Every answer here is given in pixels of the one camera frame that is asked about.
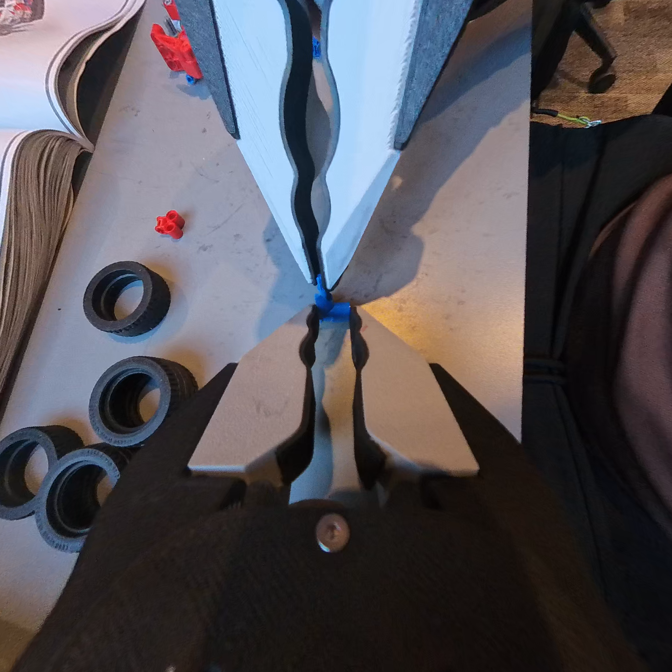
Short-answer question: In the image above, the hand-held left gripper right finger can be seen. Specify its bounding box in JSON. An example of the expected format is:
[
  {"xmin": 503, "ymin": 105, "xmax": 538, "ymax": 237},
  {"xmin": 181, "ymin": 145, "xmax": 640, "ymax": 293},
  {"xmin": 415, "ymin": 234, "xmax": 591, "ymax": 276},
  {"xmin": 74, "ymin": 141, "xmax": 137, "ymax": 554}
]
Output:
[{"xmin": 349, "ymin": 306, "xmax": 480, "ymax": 489}]

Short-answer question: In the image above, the grey desk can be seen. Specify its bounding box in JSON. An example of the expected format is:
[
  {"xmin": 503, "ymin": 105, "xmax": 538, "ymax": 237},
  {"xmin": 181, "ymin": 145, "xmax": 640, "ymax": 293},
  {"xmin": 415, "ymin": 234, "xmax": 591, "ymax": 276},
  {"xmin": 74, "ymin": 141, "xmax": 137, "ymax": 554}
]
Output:
[{"xmin": 0, "ymin": 0, "xmax": 532, "ymax": 652}]

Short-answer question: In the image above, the open instruction book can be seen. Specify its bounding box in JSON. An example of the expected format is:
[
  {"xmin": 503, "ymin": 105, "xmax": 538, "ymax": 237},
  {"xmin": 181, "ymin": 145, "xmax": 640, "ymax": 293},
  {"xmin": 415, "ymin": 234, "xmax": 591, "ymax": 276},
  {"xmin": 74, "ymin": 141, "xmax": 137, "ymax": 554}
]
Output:
[{"xmin": 0, "ymin": 0, "xmax": 149, "ymax": 389}]

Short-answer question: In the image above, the narrow black rubber tyre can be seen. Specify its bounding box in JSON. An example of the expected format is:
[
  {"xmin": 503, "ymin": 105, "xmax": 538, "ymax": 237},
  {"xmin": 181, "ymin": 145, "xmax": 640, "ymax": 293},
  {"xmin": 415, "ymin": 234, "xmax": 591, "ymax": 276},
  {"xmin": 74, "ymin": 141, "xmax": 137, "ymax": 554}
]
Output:
[
  {"xmin": 83, "ymin": 261, "xmax": 171, "ymax": 337},
  {"xmin": 0, "ymin": 425, "xmax": 85, "ymax": 520}
]

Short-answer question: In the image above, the black office chair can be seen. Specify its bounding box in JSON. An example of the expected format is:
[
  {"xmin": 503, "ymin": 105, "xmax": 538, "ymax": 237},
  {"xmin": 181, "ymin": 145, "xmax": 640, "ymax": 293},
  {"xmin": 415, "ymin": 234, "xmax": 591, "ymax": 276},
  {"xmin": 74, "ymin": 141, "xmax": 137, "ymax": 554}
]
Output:
[{"xmin": 531, "ymin": 0, "xmax": 672, "ymax": 115}]

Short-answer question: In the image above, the wide black rubber tyre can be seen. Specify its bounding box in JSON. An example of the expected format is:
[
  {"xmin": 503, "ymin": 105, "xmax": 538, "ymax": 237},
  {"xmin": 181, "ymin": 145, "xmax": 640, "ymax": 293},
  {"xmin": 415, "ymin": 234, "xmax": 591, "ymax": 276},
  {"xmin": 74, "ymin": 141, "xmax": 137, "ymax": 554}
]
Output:
[
  {"xmin": 36, "ymin": 443, "xmax": 132, "ymax": 553},
  {"xmin": 89, "ymin": 357, "xmax": 199, "ymax": 448}
]

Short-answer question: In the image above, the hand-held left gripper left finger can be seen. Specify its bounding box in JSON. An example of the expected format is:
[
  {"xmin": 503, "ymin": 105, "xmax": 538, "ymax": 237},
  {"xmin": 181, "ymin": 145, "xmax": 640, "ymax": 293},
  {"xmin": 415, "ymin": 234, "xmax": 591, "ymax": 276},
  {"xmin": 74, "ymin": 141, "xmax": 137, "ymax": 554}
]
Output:
[{"xmin": 188, "ymin": 304, "xmax": 319, "ymax": 486}]

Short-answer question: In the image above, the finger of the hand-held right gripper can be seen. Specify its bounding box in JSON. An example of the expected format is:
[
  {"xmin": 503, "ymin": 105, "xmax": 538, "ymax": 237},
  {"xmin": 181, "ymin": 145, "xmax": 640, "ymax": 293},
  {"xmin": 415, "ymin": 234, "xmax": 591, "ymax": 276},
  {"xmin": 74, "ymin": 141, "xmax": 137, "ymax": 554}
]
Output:
[
  {"xmin": 210, "ymin": 0, "xmax": 323, "ymax": 288},
  {"xmin": 312, "ymin": 0, "xmax": 422, "ymax": 291}
]

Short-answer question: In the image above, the person's brown shirt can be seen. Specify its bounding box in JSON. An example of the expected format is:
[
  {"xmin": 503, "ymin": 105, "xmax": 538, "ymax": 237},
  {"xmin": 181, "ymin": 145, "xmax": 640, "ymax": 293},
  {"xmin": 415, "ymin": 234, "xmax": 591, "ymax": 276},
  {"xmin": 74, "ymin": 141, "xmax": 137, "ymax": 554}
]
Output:
[{"xmin": 569, "ymin": 173, "xmax": 672, "ymax": 526}]

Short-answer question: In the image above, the toy brick car model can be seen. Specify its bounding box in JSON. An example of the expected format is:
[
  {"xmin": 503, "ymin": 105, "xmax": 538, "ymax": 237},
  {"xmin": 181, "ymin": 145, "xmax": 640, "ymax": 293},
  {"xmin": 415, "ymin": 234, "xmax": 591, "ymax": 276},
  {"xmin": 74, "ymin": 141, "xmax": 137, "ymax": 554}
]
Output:
[{"xmin": 150, "ymin": 0, "xmax": 203, "ymax": 85}]

